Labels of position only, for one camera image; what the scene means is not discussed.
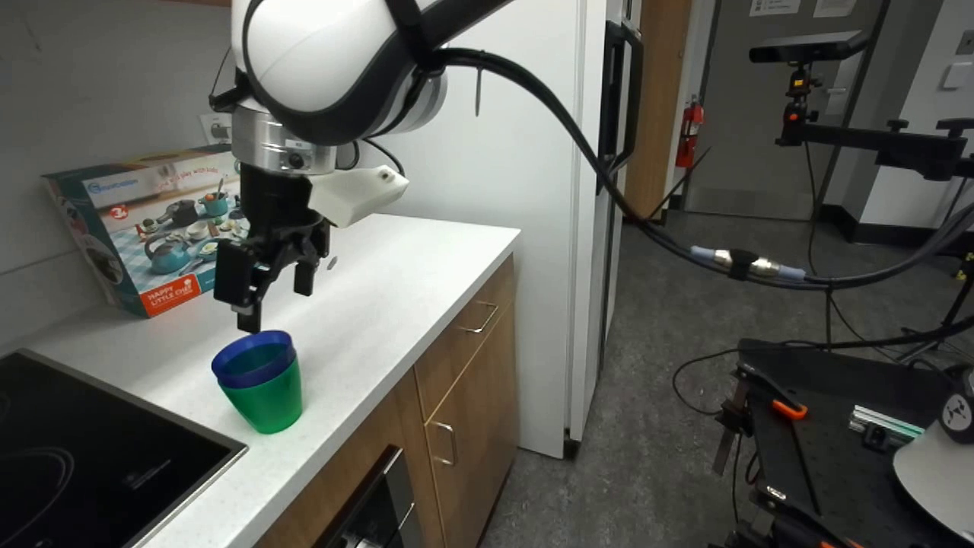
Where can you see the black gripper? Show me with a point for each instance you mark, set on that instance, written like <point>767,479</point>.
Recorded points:
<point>276,208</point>

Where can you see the blue plastic cup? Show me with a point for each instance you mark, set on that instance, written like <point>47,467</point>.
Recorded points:
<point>253,357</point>

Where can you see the green plastic cup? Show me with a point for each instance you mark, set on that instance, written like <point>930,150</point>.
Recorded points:
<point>266,406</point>

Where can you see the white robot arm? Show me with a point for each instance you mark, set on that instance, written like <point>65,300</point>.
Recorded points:
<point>314,50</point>

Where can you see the small dark counter scrap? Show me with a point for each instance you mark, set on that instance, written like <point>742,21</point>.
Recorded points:
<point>333,264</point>

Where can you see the cookware set cardboard box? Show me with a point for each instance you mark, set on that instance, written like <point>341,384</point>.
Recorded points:
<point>140,238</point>

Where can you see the wooden kitchen cabinet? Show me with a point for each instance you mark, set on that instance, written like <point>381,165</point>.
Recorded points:
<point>475,406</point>

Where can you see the black oven front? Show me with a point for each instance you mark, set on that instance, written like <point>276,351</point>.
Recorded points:
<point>377,508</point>

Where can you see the black glass cooktop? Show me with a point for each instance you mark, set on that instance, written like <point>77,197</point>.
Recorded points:
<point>82,458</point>

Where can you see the white refrigerator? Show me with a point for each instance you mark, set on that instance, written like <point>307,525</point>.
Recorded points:
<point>529,203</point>

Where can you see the wooden door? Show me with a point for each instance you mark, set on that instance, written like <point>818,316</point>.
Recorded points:
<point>658,103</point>

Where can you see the small red fire extinguisher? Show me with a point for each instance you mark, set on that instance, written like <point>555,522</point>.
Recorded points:
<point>691,132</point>

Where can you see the orange black bar clamp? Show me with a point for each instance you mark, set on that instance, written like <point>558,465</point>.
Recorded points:
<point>791,408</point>

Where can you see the black robot cart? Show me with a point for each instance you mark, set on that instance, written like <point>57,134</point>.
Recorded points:
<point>840,375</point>

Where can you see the teal metal bar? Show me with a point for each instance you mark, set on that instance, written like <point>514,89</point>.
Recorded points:
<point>888,421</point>

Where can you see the white round disc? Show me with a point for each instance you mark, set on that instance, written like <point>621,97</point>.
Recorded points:
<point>940,475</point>

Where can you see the black cap with logo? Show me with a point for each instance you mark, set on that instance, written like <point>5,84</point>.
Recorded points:
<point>959,406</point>

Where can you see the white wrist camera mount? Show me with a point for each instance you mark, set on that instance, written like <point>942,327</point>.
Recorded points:
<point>353,194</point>

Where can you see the white wall outlet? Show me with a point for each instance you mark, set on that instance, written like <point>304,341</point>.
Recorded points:
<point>214,125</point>

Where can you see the white paper wall notice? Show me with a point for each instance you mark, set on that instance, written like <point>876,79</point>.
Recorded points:
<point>835,8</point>
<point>775,8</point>

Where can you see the black camera on stand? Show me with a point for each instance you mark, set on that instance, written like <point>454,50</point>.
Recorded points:
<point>808,48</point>

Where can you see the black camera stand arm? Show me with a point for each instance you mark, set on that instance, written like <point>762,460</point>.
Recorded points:
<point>873,138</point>

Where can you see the white wall switch panel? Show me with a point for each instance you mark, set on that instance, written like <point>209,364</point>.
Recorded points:
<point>959,74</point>

